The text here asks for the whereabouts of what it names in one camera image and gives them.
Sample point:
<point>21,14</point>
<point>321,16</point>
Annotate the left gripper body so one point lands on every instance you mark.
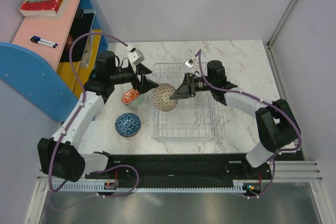
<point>135,83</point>

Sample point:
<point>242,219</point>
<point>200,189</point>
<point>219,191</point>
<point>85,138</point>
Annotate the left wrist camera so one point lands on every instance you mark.
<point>135,56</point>

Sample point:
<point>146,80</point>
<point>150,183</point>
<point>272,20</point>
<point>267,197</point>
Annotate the blue capped marker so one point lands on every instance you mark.
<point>47,43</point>

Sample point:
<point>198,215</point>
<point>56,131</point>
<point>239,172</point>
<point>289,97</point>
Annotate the orange floral bowl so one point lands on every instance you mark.
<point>130,96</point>

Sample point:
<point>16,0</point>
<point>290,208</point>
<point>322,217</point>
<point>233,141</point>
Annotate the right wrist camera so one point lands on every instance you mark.
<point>191,64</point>

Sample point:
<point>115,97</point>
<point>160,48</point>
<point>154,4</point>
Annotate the aluminium frame rail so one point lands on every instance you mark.
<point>288,10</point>

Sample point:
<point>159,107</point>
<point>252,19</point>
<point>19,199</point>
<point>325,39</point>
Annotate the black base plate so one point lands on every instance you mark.
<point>181,170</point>

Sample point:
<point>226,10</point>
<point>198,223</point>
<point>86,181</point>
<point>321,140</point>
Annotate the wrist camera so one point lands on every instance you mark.
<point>135,56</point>
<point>191,64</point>

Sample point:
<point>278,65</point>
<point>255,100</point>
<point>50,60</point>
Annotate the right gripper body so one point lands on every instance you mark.
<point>190,81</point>

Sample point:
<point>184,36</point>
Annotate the blue triangle pattern bowl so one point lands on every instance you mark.
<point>128,124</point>

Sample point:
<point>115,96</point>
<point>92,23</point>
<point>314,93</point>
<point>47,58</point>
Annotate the white cable duct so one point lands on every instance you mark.
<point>102,186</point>

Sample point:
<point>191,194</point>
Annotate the brown patterned bowl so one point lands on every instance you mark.
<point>161,97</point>

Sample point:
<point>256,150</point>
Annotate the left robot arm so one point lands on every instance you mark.
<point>59,156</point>

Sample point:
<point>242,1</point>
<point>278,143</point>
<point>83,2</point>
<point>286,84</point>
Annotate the white wire dish rack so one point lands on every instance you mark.
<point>193,118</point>

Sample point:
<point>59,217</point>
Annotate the blue pink shelf unit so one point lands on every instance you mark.
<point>30,68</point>

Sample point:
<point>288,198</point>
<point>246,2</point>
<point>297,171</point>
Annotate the yellow folder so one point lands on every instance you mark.
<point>83,71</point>

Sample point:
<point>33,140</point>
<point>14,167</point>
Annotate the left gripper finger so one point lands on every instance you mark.
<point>146,85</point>
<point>144,70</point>

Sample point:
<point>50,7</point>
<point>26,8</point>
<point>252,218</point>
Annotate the pale green bowl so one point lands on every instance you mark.
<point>135,104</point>

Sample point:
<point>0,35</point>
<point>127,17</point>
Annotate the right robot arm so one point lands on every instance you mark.
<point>276,124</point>

